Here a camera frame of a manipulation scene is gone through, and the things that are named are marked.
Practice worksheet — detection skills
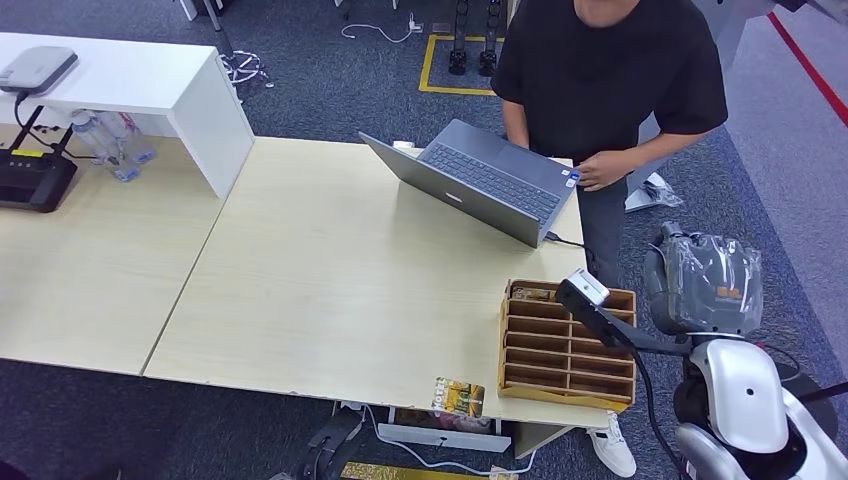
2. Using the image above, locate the white desk riser shelf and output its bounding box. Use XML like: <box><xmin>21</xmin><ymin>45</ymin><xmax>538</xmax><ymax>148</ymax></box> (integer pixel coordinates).
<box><xmin>0</xmin><ymin>31</ymin><xmax>256</xmax><ymax>200</ymax></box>

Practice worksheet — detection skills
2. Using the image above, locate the black robot leg stand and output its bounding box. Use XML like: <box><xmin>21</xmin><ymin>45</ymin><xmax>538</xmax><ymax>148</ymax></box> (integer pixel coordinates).
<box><xmin>478</xmin><ymin>0</ymin><xmax>499</xmax><ymax>78</ymax></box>
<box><xmin>447</xmin><ymin>0</ymin><xmax>469</xmax><ymax>76</ymax></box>

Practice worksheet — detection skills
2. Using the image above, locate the grey flat device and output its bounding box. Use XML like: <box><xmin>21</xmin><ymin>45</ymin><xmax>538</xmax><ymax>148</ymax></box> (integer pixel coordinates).
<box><xmin>0</xmin><ymin>45</ymin><xmax>79</xmax><ymax>97</ymax></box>

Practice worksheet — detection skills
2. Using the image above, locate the clear plastic bag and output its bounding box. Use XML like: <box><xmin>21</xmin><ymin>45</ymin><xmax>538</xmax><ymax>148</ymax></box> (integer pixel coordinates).
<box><xmin>641</xmin><ymin>173</ymin><xmax>684</xmax><ymax>208</ymax></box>

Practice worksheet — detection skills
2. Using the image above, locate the coiled wire bundle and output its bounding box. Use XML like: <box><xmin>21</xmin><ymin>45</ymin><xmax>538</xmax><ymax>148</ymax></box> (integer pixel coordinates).
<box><xmin>219</xmin><ymin>50</ymin><xmax>274</xmax><ymax>89</ymax></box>

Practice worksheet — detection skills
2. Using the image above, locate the white open tray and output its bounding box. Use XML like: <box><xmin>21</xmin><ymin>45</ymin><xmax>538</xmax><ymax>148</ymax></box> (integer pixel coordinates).
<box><xmin>377</xmin><ymin>407</ymin><xmax>513</xmax><ymax>454</ymax></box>

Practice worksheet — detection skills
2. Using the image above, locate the black desk leg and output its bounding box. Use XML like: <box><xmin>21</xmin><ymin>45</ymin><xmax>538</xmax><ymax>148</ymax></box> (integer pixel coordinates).
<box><xmin>305</xmin><ymin>409</ymin><xmax>366</xmax><ymax>480</ymax></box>

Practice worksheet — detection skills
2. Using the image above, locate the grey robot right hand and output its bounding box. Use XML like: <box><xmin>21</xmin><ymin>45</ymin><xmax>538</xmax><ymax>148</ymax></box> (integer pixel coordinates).
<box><xmin>642</xmin><ymin>221</ymin><xmax>764</xmax><ymax>338</ymax></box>

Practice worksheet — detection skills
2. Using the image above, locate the grey laptop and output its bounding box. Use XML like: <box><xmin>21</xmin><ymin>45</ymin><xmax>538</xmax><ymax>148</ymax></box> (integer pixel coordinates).
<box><xmin>358</xmin><ymin>118</ymin><xmax>584</xmax><ymax>249</ymax></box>

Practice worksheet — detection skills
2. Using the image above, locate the person's left hand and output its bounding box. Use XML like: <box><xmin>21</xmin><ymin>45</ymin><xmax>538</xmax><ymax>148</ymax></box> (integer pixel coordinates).
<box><xmin>574</xmin><ymin>150</ymin><xmax>627</xmax><ymax>193</ymax></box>

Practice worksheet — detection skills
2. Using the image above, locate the person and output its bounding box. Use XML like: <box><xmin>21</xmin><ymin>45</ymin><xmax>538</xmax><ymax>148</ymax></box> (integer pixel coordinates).
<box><xmin>490</xmin><ymin>0</ymin><xmax>729</xmax><ymax>289</ymax></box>

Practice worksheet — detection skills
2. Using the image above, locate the white cable with power strip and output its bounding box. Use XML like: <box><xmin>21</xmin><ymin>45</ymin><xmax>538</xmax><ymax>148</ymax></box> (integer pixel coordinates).
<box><xmin>340</xmin><ymin>13</ymin><xmax>425</xmax><ymax>45</ymax></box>

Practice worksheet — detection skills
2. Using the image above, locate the wooden card organizer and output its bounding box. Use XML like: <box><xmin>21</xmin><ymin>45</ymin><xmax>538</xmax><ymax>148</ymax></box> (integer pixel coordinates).
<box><xmin>498</xmin><ymin>278</ymin><xmax>637</xmax><ymax>415</ymax></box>

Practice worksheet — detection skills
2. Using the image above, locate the person's white shoe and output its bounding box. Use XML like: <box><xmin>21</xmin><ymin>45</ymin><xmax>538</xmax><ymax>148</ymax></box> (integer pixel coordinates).
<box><xmin>586</xmin><ymin>411</ymin><xmax>639</xmax><ymax>480</ymax></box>

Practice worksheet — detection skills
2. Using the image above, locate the thin black device cable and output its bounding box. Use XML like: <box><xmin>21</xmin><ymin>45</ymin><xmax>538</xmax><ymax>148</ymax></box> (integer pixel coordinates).
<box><xmin>13</xmin><ymin>91</ymin><xmax>101</xmax><ymax>162</ymax></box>

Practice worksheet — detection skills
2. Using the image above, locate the black round-base stand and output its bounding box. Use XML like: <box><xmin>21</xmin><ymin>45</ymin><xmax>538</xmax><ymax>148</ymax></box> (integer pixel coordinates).
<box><xmin>761</xmin><ymin>360</ymin><xmax>848</xmax><ymax>442</ymax></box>

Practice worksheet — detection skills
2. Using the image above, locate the yellow floor tape outline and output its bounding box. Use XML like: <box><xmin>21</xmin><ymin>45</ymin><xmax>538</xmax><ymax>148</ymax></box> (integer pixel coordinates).
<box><xmin>339</xmin><ymin>461</ymin><xmax>495</xmax><ymax>480</ymax></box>

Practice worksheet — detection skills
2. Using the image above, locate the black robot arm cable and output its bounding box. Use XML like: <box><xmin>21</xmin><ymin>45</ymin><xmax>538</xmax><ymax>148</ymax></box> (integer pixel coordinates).
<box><xmin>632</xmin><ymin>351</ymin><xmax>687</xmax><ymax>480</ymax></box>

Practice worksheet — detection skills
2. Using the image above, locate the black router with antennas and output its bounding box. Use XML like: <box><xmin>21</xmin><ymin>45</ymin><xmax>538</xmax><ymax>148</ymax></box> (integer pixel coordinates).
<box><xmin>0</xmin><ymin>105</ymin><xmax>79</xmax><ymax>215</ymax></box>

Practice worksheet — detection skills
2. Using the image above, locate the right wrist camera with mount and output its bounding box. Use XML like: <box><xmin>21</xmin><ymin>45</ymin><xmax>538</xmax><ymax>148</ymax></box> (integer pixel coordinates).
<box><xmin>555</xmin><ymin>268</ymin><xmax>694</xmax><ymax>359</ymax></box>

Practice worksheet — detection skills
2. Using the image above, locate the clear plastic water bottle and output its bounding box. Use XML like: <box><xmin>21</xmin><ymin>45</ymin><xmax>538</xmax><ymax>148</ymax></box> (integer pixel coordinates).
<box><xmin>99</xmin><ymin>111</ymin><xmax>157</xmax><ymax>166</ymax></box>
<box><xmin>69</xmin><ymin>110</ymin><xmax>140</xmax><ymax>183</ymax></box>

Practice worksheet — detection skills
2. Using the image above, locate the stack of hotel cards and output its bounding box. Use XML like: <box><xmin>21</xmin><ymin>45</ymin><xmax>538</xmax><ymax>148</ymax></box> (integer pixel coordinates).
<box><xmin>395</xmin><ymin>408</ymin><xmax>498</xmax><ymax>435</ymax></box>

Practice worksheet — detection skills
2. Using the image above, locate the white plug and cable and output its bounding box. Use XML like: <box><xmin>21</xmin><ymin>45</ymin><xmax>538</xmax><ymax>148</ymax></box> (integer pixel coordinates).
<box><xmin>362</xmin><ymin>405</ymin><xmax>538</xmax><ymax>478</ymax></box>

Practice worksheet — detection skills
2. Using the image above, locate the black laptop cable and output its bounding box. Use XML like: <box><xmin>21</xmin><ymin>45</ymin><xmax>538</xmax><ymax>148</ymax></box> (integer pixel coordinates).
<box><xmin>544</xmin><ymin>231</ymin><xmax>591</xmax><ymax>253</ymax></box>

